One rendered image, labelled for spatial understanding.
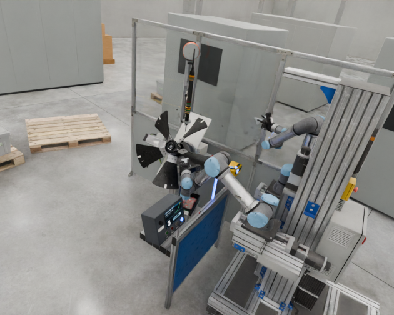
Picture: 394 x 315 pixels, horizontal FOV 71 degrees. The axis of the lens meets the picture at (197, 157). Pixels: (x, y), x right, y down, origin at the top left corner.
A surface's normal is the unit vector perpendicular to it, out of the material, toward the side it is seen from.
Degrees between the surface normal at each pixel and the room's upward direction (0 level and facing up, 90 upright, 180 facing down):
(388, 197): 90
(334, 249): 90
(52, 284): 0
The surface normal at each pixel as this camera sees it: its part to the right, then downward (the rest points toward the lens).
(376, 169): -0.68, 0.29
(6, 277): 0.13, -0.86
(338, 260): -0.51, 0.37
